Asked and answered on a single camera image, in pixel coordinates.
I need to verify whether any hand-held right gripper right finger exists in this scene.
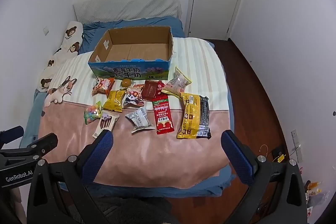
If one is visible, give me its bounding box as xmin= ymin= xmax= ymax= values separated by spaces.
xmin=221 ymin=130 xmax=308 ymax=224

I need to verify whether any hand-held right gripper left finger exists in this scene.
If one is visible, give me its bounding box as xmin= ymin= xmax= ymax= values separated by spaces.
xmin=27 ymin=130 xmax=114 ymax=224

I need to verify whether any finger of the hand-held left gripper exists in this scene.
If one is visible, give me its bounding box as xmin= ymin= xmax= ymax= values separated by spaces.
xmin=0 ymin=126 xmax=25 ymax=148
xmin=0 ymin=133 xmax=59 ymax=161

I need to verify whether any white chocolate stick packet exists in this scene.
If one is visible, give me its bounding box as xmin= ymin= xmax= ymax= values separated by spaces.
xmin=92 ymin=110 xmax=120 ymax=138

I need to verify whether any colourful candy ball bag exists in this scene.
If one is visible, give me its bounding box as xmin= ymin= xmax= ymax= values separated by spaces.
xmin=83 ymin=101 xmax=103 ymax=125

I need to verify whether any silver snack packet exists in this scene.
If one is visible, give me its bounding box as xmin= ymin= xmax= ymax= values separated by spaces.
xmin=125 ymin=107 xmax=156 ymax=133

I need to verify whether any small yellow snack packet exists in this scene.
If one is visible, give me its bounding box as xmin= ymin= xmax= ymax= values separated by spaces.
xmin=102 ymin=90 xmax=128 ymax=112

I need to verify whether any large yellow black snack packet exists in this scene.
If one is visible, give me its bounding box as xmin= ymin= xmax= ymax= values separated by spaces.
xmin=176 ymin=93 xmax=212 ymax=140

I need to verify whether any white red panda snack packet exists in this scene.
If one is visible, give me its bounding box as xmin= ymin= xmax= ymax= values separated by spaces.
xmin=123 ymin=84 xmax=145 ymax=108

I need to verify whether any long red snack packet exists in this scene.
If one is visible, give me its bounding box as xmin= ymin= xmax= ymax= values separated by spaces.
xmin=152 ymin=94 xmax=175 ymax=135

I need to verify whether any dark red snack packet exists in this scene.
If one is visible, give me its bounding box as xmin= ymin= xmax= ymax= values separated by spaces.
xmin=141 ymin=80 xmax=164 ymax=102

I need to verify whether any cardboard box blue print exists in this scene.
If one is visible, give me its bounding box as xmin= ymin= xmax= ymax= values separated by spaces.
xmin=88 ymin=26 xmax=174 ymax=81

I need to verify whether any striped pink blanket cat print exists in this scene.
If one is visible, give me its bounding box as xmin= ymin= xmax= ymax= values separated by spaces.
xmin=38 ymin=36 xmax=232 ymax=186

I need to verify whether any white power strip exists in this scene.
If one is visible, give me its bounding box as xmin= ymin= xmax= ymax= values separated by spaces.
xmin=291 ymin=130 xmax=303 ymax=164

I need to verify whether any orange panda snack packet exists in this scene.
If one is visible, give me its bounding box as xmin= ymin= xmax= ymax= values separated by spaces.
xmin=91 ymin=76 xmax=116 ymax=96

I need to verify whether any round orange wrapped snack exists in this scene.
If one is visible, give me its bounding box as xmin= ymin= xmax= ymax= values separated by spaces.
xmin=119 ymin=78 xmax=133 ymax=90

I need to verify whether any pile of clutter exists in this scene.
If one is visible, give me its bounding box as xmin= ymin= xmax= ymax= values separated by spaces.
xmin=303 ymin=180 xmax=331 ymax=219

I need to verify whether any white bear print pillow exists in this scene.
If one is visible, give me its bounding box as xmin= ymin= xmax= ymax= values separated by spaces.
xmin=37 ymin=21 xmax=84 ymax=93

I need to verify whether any blue bed sheet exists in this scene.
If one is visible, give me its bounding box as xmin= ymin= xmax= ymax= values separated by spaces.
xmin=20 ymin=17 xmax=237 ymax=198

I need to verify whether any grey pillow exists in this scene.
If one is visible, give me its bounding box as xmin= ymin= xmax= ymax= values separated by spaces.
xmin=73 ymin=0 xmax=182 ymax=25

